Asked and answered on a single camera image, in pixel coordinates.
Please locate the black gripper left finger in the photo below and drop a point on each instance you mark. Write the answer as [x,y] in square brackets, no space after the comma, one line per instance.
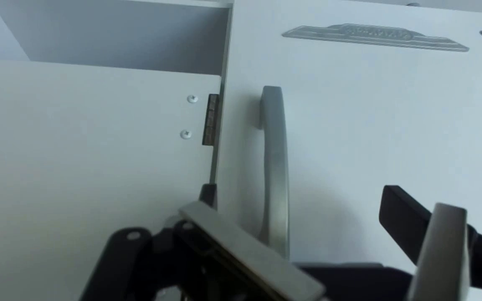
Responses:
[241,256]

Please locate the short white fridge door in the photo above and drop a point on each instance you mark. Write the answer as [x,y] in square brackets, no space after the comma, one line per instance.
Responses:
[374,127]

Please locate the white sink cabinet door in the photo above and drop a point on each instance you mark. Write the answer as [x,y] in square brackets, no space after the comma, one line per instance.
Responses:
[56,167]

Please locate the metal door hinge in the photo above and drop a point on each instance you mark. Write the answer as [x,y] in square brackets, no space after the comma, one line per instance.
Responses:
[212,119]

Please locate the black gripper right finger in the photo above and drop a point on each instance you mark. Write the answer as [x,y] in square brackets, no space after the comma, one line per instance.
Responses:
[443,251]

